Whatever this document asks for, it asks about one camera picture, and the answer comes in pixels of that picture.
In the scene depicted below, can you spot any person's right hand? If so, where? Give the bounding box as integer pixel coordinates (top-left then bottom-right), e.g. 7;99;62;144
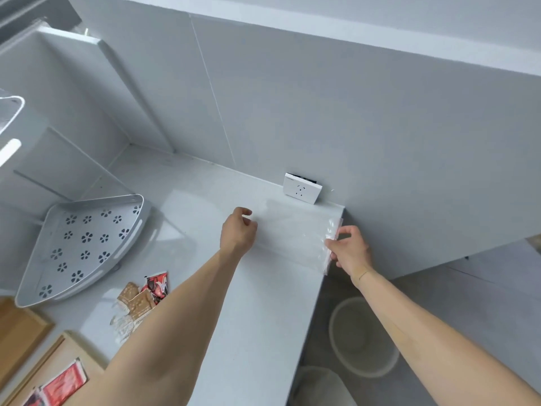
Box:
324;225;375;289

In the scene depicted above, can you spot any white round bucket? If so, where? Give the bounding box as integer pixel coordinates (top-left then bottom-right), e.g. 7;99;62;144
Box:
328;296;400;379

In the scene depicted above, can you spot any clear acrylic rack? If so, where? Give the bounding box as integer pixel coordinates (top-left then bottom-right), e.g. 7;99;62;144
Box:
0;88;26;135

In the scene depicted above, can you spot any white partition panel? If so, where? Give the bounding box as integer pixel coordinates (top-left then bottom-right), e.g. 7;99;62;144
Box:
37;24;175;155

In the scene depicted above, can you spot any person's left hand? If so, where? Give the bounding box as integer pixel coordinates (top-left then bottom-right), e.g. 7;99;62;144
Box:
220;206;258;255

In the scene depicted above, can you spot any red snack packet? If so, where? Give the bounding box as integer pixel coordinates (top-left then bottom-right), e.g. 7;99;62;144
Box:
20;388;48;406
141;272;169;306
39;358;89;403

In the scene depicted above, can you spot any brown snack packet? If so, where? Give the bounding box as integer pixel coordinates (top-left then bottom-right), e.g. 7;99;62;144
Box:
126;289;158;322
117;282;140;310

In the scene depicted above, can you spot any wooden tray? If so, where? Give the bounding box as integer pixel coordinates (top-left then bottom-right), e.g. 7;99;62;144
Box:
0;331;107;406

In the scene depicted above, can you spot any person's right forearm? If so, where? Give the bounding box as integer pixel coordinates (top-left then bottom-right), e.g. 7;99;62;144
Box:
351;267;541;406

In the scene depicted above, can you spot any person's left forearm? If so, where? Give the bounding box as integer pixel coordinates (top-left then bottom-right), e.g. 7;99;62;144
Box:
63;246;251;406

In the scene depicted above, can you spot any clear snack wrapper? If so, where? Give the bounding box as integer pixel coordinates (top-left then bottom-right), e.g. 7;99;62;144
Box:
110;310;141;345

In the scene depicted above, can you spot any white perforated corner shelf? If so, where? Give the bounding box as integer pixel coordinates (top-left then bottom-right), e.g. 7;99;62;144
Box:
14;194;152;308

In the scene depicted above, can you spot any clear plastic zip bag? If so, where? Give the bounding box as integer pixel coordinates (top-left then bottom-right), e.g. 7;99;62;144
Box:
249;198;344;276

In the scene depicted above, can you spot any white wall socket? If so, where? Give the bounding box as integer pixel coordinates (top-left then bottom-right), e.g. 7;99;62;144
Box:
283;173;323;205

